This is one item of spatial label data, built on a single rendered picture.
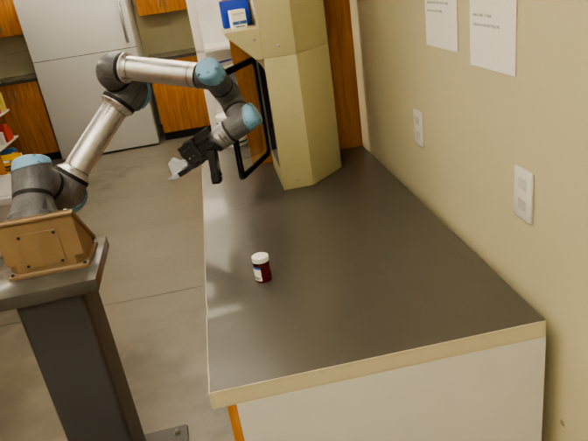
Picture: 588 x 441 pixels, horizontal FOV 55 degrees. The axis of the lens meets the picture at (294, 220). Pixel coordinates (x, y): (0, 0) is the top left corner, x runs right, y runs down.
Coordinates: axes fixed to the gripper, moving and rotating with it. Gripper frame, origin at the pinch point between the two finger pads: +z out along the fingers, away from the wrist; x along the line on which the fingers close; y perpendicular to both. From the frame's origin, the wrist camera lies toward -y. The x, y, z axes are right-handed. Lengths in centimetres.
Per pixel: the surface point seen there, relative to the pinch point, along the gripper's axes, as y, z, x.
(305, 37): 10, -58, -28
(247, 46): 19.3, -41.4, -19.8
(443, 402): -63, -47, 75
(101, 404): -43, 58, 27
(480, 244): -56, -70, 35
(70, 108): 83, 233, -466
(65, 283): -3.2, 32.7, 32.3
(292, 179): -27.3, -26.8, -23.4
